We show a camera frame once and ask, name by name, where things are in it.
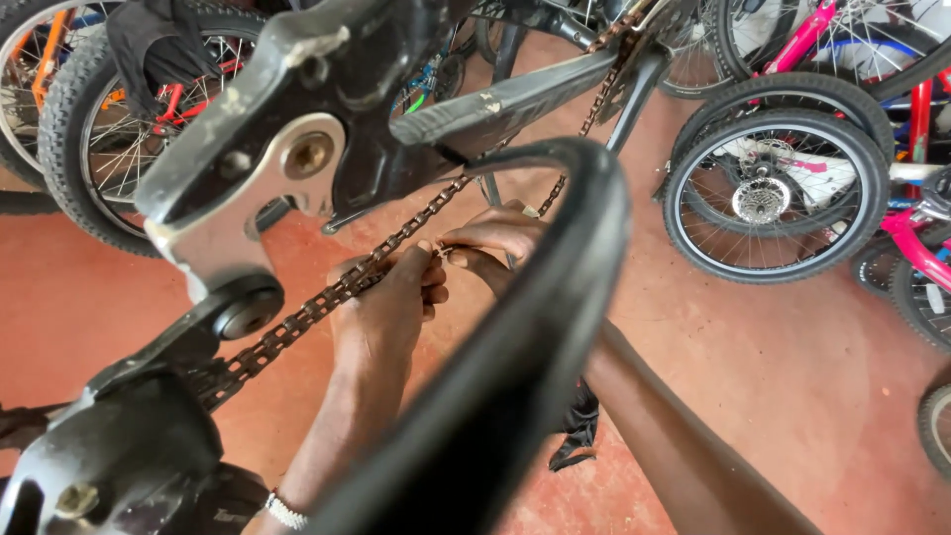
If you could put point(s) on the person's right hand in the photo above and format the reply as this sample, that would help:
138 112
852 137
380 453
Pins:
498 227

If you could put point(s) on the person's left hand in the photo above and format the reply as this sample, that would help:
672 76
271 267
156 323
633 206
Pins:
383 312

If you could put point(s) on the smooth black bicycle tire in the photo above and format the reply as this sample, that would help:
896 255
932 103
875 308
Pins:
520 349

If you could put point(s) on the blue green bicycle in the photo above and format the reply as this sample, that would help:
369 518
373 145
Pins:
427 82

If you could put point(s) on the black rag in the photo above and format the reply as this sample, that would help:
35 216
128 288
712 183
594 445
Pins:
579 423

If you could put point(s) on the spoked wheel with thin tire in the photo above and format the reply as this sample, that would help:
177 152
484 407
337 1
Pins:
691 52

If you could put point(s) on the black rear derailleur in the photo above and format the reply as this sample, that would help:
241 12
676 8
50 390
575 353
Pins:
141 438

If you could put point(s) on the black wheel with silver cassette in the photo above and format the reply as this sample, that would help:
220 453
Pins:
773 197

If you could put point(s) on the black hanging cloth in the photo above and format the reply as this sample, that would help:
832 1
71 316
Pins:
148 44

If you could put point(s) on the red bicycle with knobby tire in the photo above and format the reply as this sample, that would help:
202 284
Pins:
67 141

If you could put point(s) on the pink bicycle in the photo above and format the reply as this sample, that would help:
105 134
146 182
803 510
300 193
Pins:
917 249

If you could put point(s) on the orange bicycle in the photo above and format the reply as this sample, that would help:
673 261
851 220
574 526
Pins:
22 74

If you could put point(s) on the red blue bicycle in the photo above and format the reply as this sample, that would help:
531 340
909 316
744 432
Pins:
921 119

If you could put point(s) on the grey knobby bicycle wheel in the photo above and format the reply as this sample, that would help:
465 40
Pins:
935 431

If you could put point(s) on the black bicycle frame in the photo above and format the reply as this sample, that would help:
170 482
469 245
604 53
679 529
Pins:
356 59

